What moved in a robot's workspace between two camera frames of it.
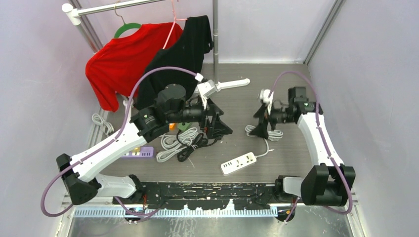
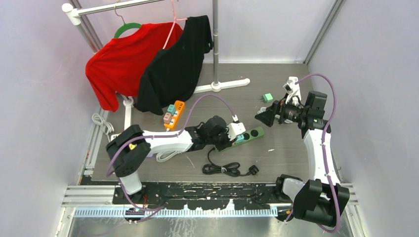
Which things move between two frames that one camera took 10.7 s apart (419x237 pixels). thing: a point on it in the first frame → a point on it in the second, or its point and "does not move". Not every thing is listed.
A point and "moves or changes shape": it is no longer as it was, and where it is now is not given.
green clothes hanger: x=125 y=26 does not move
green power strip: x=184 y=127 moves or changes shape
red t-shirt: x=116 y=66 does not move
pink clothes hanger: x=173 y=25 does not move
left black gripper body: x=203 y=112 → x=222 y=139
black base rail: x=200 y=195 does not move
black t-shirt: x=188 y=51 does not move
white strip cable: x=274 y=136 moves or changes shape
